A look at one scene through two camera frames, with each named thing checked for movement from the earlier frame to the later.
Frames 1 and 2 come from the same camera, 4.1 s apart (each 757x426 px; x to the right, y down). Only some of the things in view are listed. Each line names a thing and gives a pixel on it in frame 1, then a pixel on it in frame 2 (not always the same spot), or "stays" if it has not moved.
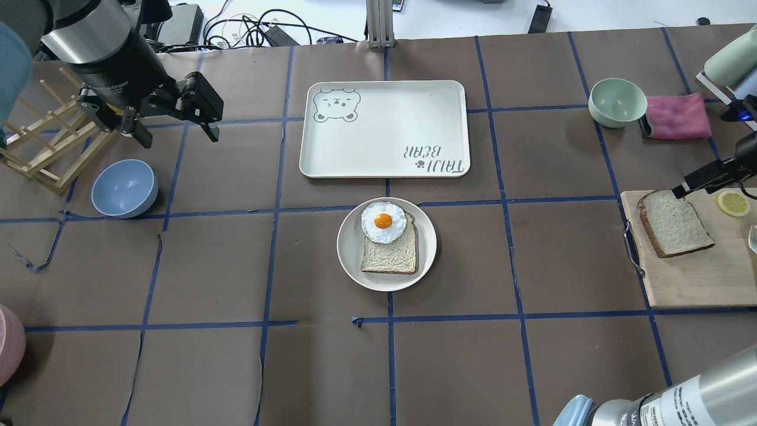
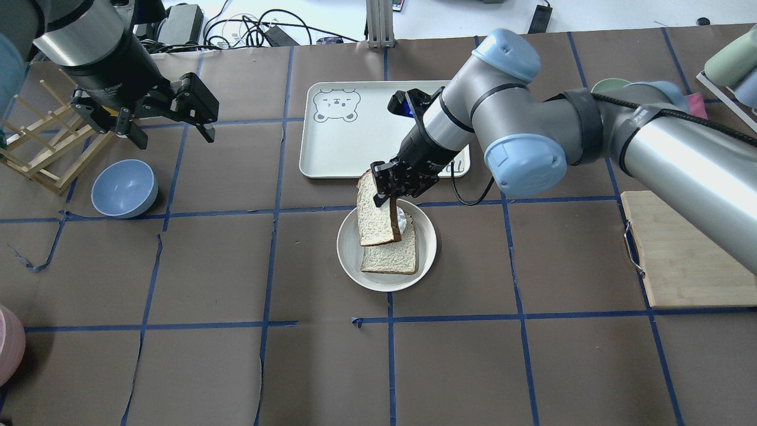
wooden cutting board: (724, 274) stays
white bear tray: (385, 128) stays
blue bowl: (124, 189) stays
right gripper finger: (708, 178) -> (395, 218)
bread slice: (672, 223) -> (378, 225)
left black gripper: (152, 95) stays
